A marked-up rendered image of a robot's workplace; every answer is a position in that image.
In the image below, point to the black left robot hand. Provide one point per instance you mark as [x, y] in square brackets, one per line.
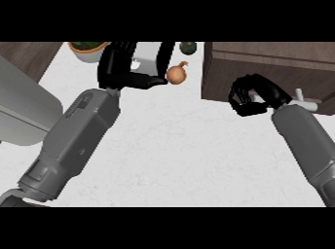
[116, 73]

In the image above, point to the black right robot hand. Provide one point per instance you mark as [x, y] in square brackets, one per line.
[265, 89]

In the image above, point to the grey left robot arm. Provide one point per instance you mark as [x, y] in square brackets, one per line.
[78, 136]

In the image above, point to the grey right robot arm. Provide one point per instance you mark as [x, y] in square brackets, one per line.
[308, 139]

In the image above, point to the white cup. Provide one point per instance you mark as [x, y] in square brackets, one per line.
[146, 58]

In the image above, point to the brown wooden drawer cabinet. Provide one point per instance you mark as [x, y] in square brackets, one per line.
[278, 64]

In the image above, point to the white pot with green plant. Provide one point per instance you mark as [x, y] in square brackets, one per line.
[88, 50]

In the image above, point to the brown onion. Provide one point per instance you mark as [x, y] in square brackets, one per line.
[175, 74]

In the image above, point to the dark green avocado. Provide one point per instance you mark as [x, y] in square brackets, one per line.
[188, 47]

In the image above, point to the pale grey appliance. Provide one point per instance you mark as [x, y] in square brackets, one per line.
[10, 103]

